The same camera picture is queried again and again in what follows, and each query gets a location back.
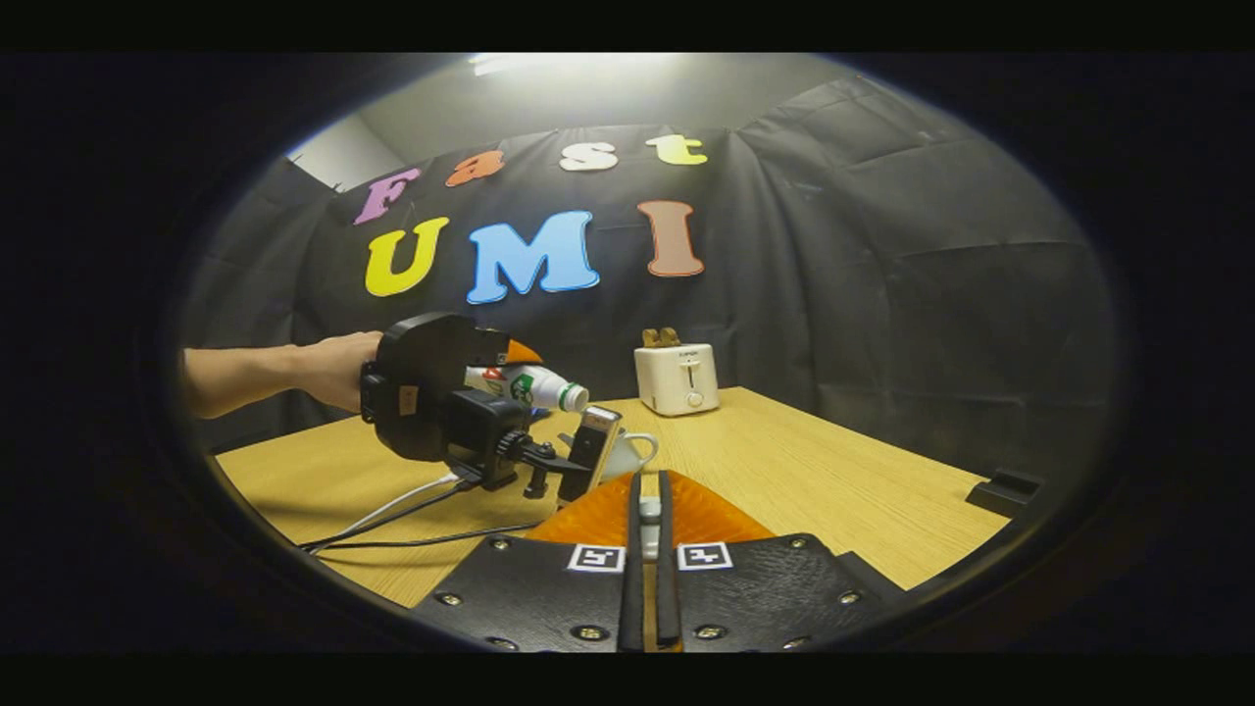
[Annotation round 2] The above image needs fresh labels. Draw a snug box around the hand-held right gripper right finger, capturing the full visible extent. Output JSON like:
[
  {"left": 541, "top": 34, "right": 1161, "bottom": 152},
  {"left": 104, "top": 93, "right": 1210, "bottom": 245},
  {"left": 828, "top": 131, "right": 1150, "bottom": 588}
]
[{"left": 655, "top": 469, "right": 903, "bottom": 653}]

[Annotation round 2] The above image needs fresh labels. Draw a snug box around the black cable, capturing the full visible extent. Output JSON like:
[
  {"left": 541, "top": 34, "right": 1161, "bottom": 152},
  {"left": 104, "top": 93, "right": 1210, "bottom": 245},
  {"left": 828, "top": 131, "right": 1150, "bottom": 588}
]
[
  {"left": 314, "top": 520, "right": 550, "bottom": 553},
  {"left": 299, "top": 480, "right": 481, "bottom": 550}
]

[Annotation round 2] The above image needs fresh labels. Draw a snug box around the white ceramic teacup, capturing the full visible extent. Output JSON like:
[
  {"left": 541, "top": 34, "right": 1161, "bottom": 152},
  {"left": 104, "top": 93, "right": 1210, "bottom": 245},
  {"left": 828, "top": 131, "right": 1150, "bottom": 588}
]
[{"left": 557, "top": 429, "right": 660, "bottom": 483}]

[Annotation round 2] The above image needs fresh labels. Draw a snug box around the white cable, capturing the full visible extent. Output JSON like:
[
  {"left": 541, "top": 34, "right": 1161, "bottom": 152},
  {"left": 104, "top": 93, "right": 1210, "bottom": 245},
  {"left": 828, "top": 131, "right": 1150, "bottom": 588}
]
[{"left": 338, "top": 474, "right": 462, "bottom": 538}]

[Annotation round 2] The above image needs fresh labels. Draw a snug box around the white water bottle green label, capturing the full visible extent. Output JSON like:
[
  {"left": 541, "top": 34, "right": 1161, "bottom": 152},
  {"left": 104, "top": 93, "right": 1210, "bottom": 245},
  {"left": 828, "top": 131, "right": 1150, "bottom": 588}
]
[{"left": 464, "top": 363, "right": 590, "bottom": 413}]

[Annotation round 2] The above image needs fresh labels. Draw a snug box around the black block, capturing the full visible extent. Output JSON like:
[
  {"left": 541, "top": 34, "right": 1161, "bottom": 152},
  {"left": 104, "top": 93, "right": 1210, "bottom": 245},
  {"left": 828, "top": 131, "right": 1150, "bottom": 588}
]
[{"left": 966, "top": 469, "right": 1045, "bottom": 519}]

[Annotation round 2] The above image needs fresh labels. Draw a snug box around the white toaster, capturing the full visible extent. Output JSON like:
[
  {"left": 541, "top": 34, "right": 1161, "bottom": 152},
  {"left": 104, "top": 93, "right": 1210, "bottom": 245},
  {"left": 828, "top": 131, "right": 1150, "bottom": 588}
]
[{"left": 633, "top": 342, "right": 721, "bottom": 418}]

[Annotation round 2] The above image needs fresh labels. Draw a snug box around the black backdrop cloth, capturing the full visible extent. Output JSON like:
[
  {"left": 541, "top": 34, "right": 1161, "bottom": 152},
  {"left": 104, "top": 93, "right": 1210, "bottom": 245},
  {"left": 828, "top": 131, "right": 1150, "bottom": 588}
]
[{"left": 181, "top": 78, "right": 1119, "bottom": 491}]

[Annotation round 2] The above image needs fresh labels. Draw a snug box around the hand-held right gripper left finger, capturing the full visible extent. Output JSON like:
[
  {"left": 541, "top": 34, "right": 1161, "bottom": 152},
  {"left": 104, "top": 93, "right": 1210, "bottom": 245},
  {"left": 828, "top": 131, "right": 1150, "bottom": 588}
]
[{"left": 412, "top": 471, "right": 645, "bottom": 653}]

